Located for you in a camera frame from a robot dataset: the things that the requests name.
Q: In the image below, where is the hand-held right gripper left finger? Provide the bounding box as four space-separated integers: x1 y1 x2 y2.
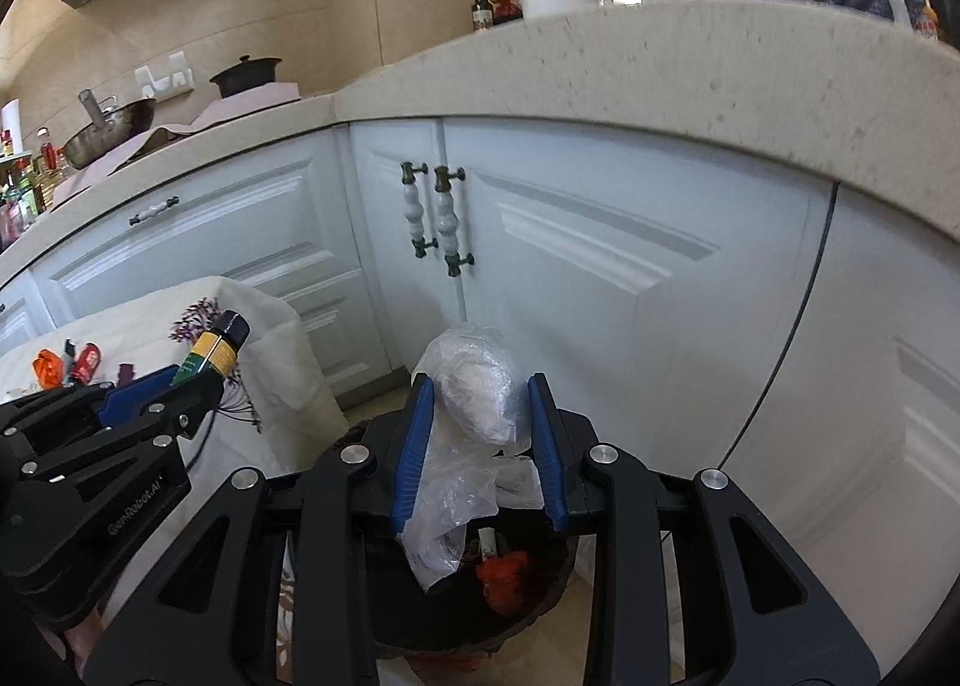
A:
82 372 436 686

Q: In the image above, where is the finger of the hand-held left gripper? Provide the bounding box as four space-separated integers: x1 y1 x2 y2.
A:
0 377 227 489
0 365 181 433

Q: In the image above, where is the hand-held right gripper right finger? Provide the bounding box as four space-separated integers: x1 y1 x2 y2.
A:
527 372 882 686

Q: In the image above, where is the dark bottle yellow green label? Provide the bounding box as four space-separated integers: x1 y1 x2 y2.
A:
171 309 251 387

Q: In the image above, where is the clear plastic bag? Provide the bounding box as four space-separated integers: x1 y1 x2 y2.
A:
397 326 545 593

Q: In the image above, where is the shiny orange wrapper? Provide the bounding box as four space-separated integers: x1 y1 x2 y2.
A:
31 348 65 388

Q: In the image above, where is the orange plastic bag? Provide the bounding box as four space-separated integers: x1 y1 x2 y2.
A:
476 549 533 616

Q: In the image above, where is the black trash bin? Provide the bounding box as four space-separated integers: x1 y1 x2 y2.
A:
330 416 586 661

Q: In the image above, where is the person's left hand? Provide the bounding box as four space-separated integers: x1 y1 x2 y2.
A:
60 611 110 661

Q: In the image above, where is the floral tablecloth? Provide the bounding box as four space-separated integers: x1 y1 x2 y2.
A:
0 277 353 686

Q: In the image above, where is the small white cabinet drawer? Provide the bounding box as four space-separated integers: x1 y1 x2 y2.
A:
0 273 46 357

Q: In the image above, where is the wide white cabinet door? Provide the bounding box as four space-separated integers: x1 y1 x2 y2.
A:
712 183 960 672
442 118 837 499

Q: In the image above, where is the wide white cabinet drawer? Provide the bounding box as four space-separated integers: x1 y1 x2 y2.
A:
30 131 353 327

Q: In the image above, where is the narrow white cabinet door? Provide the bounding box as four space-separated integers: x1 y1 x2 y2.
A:
351 118 462 424

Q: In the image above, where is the group of condiment bottles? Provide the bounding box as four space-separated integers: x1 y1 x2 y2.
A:
0 97 76 252

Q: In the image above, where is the steel wok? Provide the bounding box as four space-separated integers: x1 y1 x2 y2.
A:
60 89 158 171

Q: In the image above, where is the pink stove cover cloth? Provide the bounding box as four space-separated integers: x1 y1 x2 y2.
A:
49 80 305 203

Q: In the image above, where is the black clay pot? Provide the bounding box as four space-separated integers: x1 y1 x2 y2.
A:
208 54 284 100

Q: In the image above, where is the white lidded container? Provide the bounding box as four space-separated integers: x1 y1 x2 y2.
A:
517 0 605 21

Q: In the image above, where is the white ceramic drawer handle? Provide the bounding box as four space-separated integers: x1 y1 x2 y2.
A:
129 196 181 227

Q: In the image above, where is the white ceramic door handle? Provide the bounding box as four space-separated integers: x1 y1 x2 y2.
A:
400 161 440 258
433 164 475 278

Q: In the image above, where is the white wall rack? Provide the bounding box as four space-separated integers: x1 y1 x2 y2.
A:
136 52 197 94

